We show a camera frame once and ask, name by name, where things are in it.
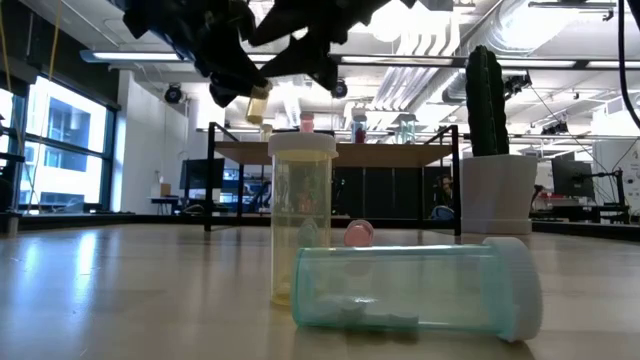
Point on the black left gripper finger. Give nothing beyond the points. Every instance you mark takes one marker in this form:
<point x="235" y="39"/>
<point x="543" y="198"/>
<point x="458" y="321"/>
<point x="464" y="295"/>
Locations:
<point x="247" y="80"/>
<point x="222" y="95"/>

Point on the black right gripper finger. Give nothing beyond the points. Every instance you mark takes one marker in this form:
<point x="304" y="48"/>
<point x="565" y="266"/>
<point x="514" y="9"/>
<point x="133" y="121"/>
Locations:
<point x="310" y="60"/>
<point x="272" y="30"/>

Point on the yellow medicine bottle white cap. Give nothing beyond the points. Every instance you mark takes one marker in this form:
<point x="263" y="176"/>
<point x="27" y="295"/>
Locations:
<point x="256" y="112"/>
<point x="300" y="175"/>

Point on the green medicine bottle white cap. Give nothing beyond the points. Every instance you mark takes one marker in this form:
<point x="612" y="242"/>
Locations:
<point x="400" y="285"/>
<point x="406" y="130"/>

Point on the blue medicine bottle white cap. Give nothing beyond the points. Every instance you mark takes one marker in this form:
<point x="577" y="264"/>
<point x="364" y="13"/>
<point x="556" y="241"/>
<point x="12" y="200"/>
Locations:
<point x="308" y="232"/>

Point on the black round ceiling spotlight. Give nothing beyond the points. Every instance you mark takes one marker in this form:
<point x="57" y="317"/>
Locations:
<point x="340" y="90"/>
<point x="173" y="93"/>

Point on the long overhead light bar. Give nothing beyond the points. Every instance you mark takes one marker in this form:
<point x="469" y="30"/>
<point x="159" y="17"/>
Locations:
<point x="125" y="56"/>

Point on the black computer monitor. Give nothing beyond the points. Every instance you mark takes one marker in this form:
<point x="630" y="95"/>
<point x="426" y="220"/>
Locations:
<point x="200" y="172"/>
<point x="572" y="177"/>

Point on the small cardboard box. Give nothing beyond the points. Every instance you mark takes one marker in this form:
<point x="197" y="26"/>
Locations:
<point x="161" y="190"/>

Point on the person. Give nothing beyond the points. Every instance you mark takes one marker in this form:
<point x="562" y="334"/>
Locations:
<point x="306" y="197"/>
<point x="445" y="189"/>

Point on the large office window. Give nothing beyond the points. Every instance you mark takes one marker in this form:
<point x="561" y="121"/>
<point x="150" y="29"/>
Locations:
<point x="75" y="125"/>

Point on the black partition panel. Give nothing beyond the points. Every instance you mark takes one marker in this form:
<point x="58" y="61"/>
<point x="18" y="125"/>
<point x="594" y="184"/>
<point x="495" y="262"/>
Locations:
<point x="390" y="192"/>

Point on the green cactus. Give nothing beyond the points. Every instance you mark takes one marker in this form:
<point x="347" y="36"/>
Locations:
<point x="486" y="100"/>

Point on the blue rounded object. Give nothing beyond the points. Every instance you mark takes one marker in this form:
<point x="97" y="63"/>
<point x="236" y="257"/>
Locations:
<point x="442" y="213"/>

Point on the white hexagonal planter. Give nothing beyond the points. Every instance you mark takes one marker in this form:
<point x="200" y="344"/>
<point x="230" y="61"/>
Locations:
<point x="500" y="195"/>

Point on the dark office desk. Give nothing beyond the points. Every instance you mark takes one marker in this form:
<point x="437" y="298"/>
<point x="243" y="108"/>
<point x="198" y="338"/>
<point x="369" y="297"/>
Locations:
<point x="580" y="212"/>

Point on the wooden shelf black metal frame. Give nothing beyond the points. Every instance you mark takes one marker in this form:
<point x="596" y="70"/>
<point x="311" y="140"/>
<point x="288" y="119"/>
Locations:
<point x="350" y="155"/>

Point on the silver ceiling air duct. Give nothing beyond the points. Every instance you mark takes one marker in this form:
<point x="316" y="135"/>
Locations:
<point x="525" y="25"/>

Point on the black ceiling mounted camera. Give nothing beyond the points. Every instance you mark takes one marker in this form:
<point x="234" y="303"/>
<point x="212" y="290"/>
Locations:
<point x="517" y="82"/>

